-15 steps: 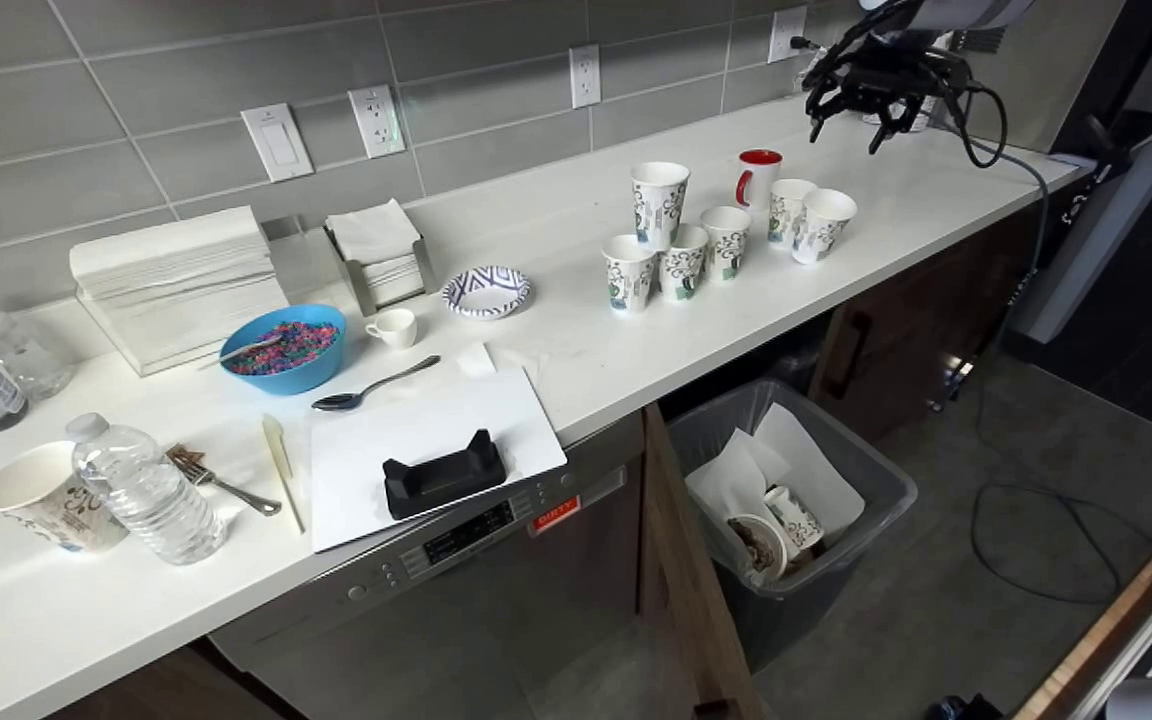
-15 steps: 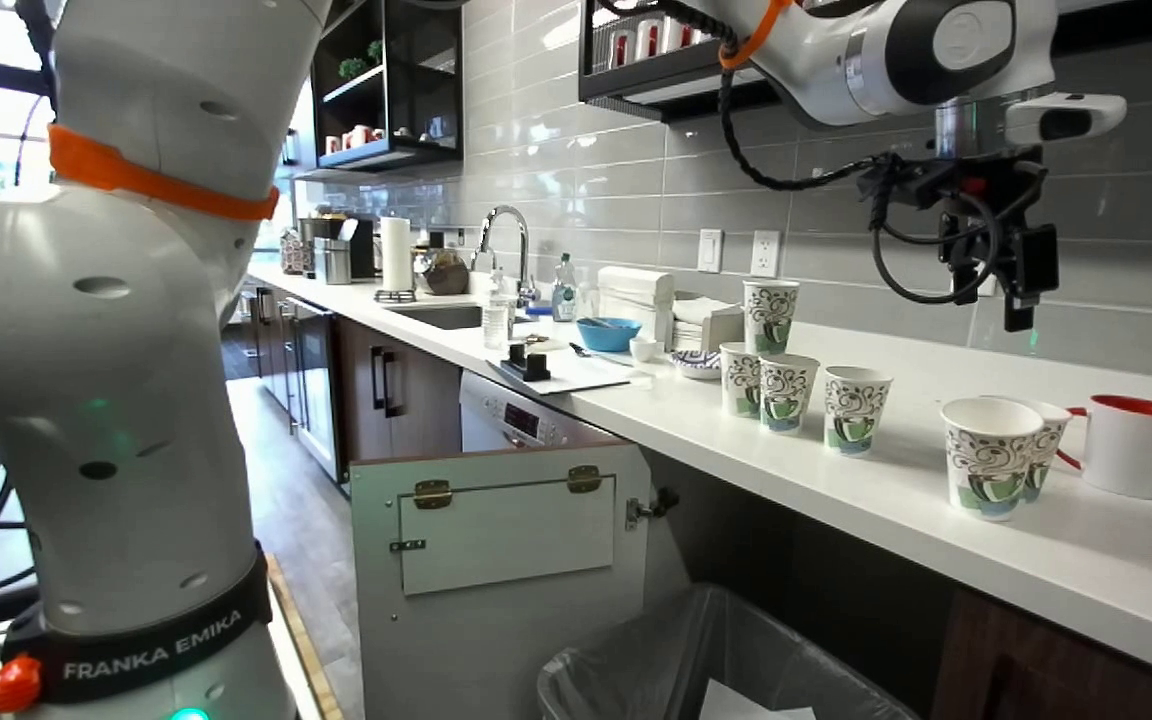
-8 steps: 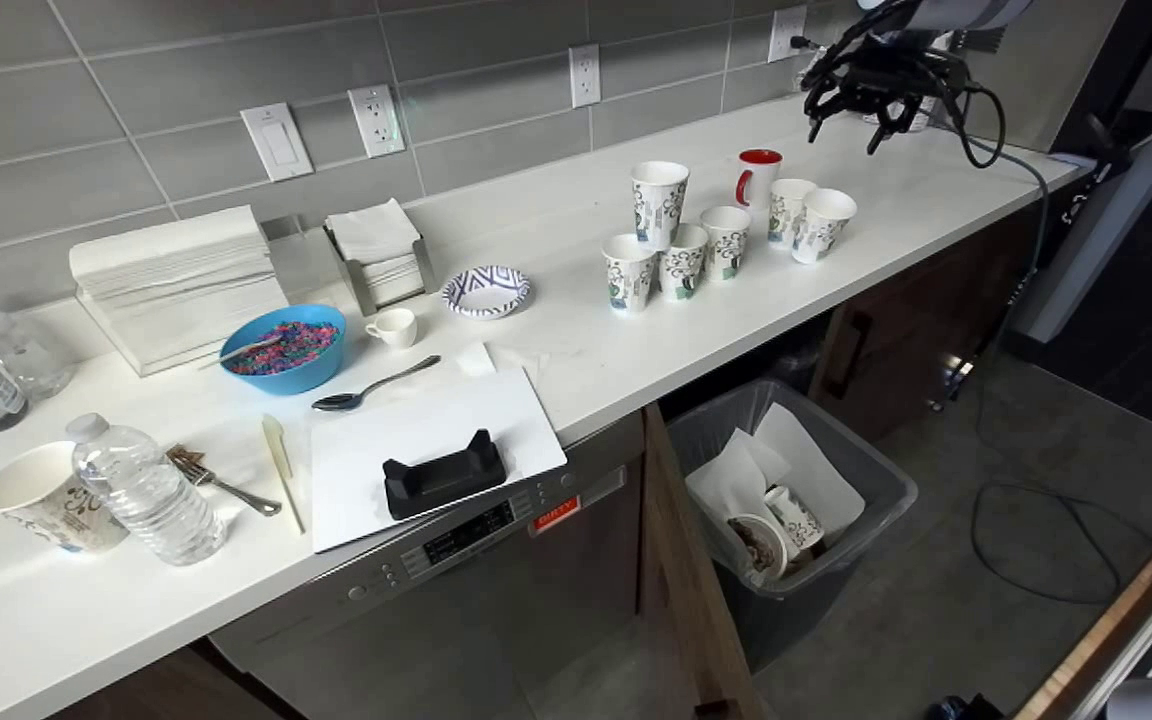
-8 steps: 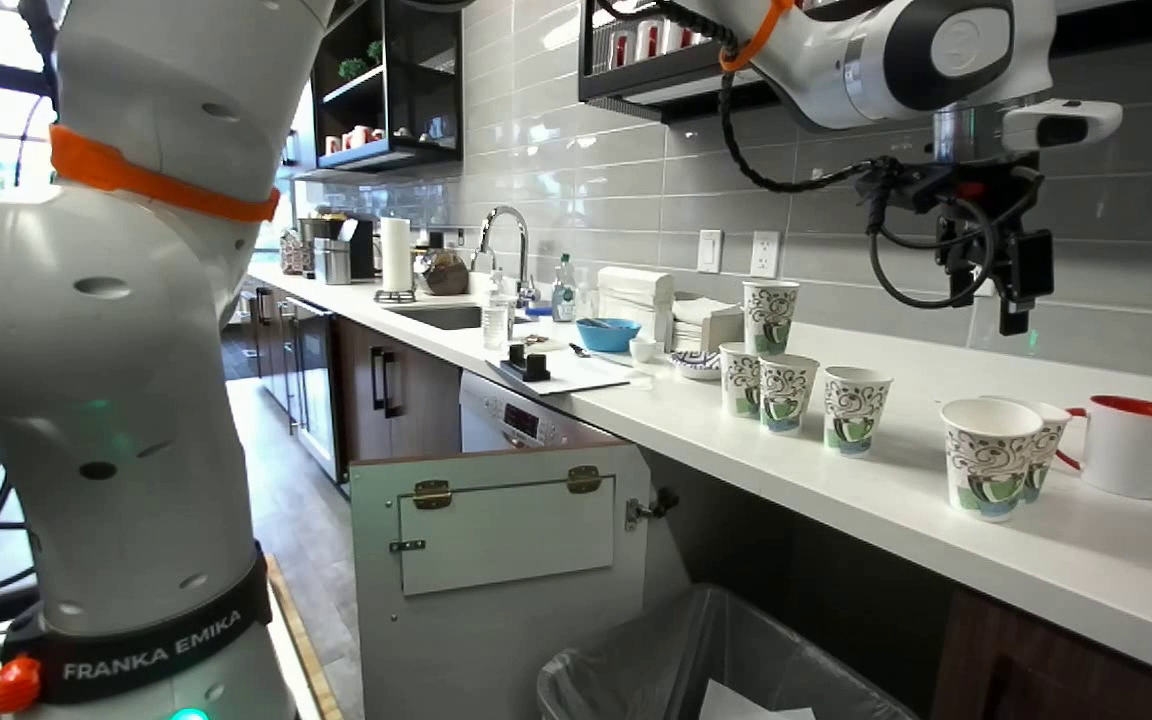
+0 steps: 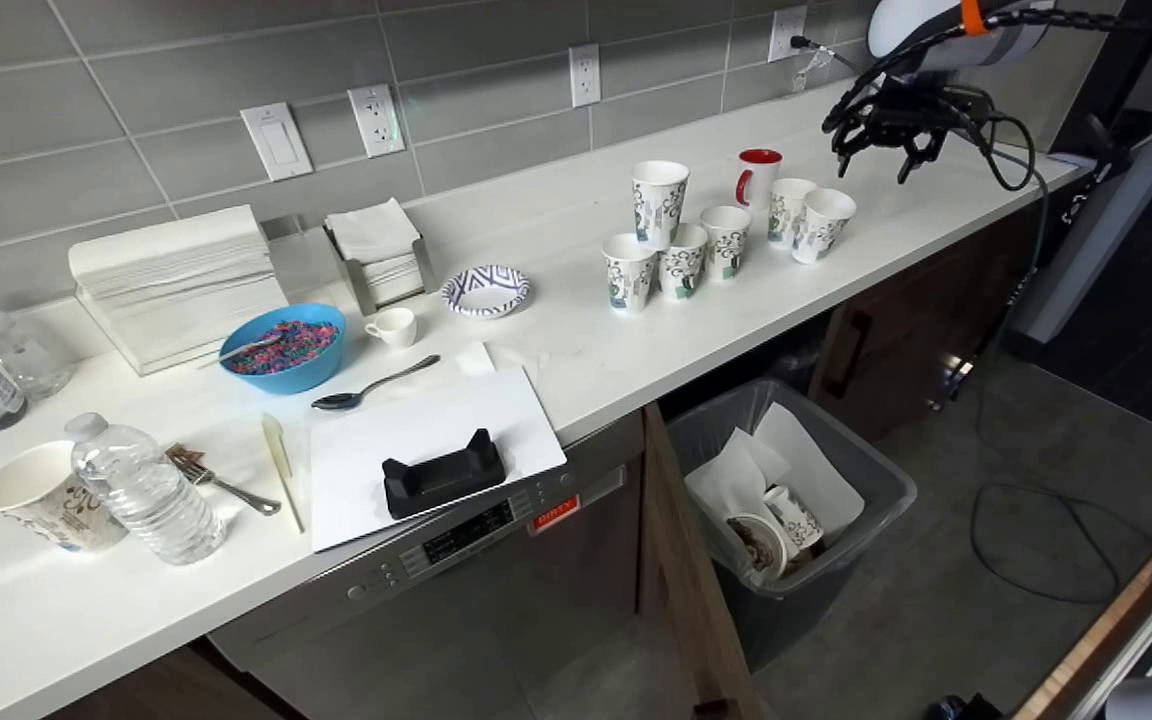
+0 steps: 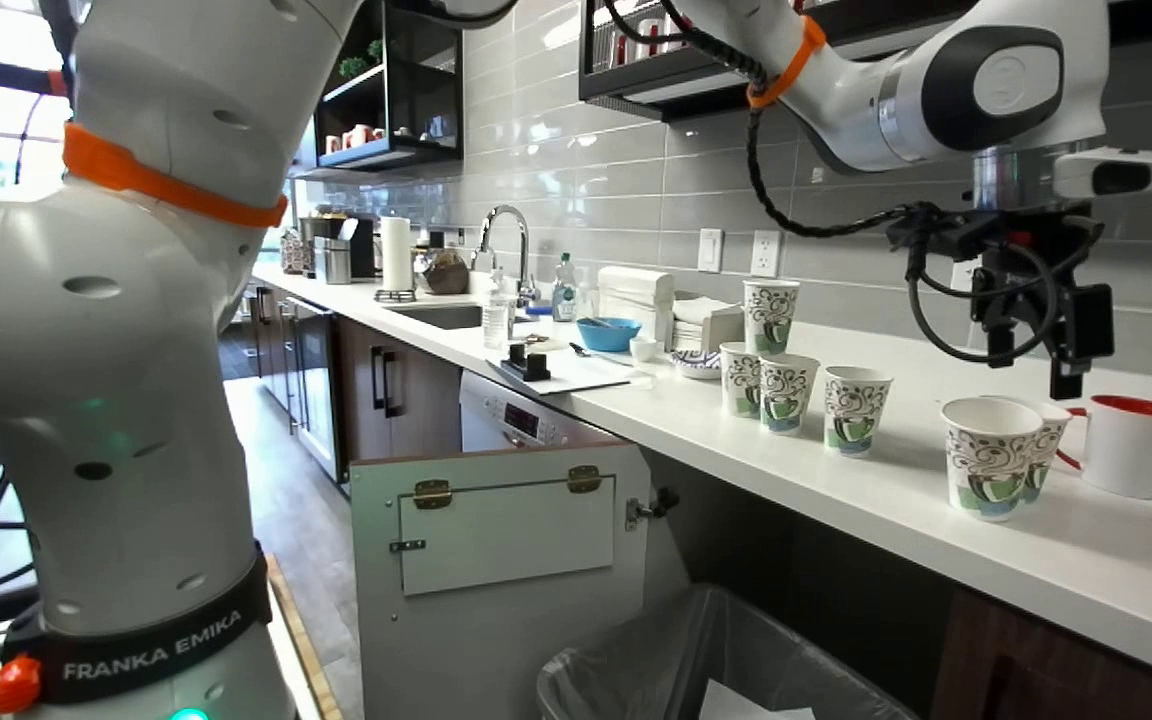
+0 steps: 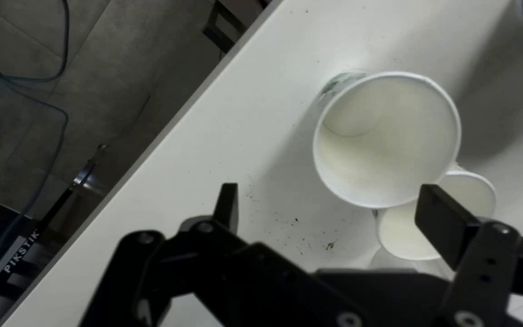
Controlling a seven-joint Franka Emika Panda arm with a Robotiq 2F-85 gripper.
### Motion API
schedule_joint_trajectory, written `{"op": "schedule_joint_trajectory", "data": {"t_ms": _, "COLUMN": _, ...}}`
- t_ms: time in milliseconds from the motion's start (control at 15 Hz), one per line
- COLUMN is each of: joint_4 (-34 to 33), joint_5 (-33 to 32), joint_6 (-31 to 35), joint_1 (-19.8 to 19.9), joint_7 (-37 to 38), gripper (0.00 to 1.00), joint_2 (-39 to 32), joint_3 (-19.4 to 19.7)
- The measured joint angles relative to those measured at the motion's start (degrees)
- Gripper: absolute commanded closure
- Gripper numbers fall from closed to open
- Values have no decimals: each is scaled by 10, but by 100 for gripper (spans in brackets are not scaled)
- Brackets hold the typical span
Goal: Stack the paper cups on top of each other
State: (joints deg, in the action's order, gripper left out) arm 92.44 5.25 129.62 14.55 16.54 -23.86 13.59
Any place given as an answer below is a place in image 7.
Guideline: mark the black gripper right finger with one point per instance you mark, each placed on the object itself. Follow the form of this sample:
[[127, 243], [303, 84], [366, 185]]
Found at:
[[486, 265]]

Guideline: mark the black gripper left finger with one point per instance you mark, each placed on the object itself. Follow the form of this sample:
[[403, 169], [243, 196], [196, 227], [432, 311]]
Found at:
[[214, 272]]

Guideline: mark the dark metal stand with lettering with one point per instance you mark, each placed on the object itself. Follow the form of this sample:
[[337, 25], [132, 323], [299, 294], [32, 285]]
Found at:
[[19, 256]]

